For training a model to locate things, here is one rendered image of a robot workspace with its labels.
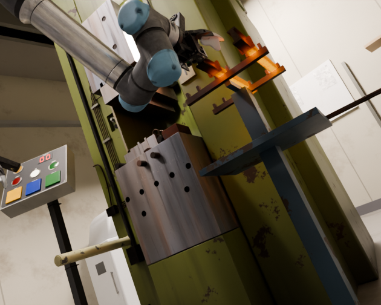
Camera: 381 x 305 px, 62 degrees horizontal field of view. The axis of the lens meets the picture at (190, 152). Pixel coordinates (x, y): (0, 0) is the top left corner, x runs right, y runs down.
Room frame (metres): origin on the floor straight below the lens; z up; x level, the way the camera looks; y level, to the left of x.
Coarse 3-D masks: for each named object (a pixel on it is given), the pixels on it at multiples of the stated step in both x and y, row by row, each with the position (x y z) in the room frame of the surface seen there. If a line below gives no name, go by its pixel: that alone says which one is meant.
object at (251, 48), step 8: (232, 32) 0.78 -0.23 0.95; (240, 32) 0.81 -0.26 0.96; (240, 40) 0.78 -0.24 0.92; (248, 40) 0.84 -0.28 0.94; (240, 48) 0.82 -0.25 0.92; (248, 48) 0.84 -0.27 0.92; (256, 48) 0.90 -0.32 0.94; (264, 56) 0.96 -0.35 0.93; (264, 64) 1.00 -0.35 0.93; (272, 64) 1.03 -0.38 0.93
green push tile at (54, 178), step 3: (57, 171) 1.44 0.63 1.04; (51, 174) 1.44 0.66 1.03; (54, 174) 1.44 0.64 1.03; (57, 174) 1.43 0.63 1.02; (45, 177) 1.44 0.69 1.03; (48, 177) 1.44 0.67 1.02; (51, 177) 1.43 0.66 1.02; (54, 177) 1.43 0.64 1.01; (57, 177) 1.42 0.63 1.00; (45, 180) 1.43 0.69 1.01; (48, 180) 1.43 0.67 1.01; (51, 180) 1.42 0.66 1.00; (54, 180) 1.42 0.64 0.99; (57, 180) 1.41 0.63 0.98; (45, 183) 1.42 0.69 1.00; (48, 183) 1.42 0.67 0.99; (51, 183) 1.41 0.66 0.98; (54, 183) 1.41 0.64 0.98; (45, 186) 1.41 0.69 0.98; (48, 186) 1.42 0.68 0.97
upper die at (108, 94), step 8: (104, 88) 1.44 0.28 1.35; (112, 88) 1.42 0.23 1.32; (160, 88) 1.59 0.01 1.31; (168, 88) 1.69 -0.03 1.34; (104, 96) 1.44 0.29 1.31; (112, 96) 1.42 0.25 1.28; (160, 96) 1.60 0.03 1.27; (168, 96) 1.65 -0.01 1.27; (176, 96) 1.74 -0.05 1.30; (112, 104) 1.48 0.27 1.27; (120, 104) 1.51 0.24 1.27; (136, 112) 1.67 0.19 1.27; (144, 112) 1.71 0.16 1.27
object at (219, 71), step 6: (204, 60) 0.85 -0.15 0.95; (210, 60) 0.88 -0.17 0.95; (198, 66) 0.83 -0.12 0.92; (204, 66) 0.84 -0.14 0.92; (210, 66) 0.86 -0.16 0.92; (216, 66) 0.90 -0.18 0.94; (210, 72) 0.89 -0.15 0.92; (216, 72) 0.90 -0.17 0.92; (222, 72) 0.93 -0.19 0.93; (234, 78) 1.01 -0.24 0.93; (240, 78) 1.07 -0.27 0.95; (240, 84) 1.08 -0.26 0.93; (246, 84) 1.11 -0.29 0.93
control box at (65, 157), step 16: (32, 160) 1.54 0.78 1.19; (48, 160) 1.51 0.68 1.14; (64, 160) 1.49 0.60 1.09; (16, 176) 1.50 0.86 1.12; (64, 176) 1.43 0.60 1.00; (48, 192) 1.42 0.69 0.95; (64, 192) 1.46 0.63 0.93; (0, 208) 1.41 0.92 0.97; (16, 208) 1.43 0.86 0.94; (32, 208) 1.47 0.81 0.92
